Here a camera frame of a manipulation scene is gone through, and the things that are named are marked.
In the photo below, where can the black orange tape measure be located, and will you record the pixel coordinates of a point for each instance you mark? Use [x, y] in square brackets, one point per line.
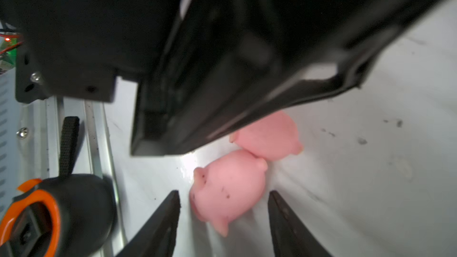
[70, 215]

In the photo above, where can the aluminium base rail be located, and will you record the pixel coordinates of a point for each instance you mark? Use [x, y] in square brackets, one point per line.
[30, 147]

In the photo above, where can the pink piglet toy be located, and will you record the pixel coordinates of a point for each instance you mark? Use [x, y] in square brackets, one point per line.
[273, 138]
[227, 188]

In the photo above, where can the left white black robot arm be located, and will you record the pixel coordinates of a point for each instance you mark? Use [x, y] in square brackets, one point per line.
[205, 68]

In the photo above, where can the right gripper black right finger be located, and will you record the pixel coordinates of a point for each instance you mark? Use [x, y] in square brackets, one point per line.
[290, 236]

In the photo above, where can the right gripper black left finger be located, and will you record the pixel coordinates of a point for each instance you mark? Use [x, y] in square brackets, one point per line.
[157, 238]

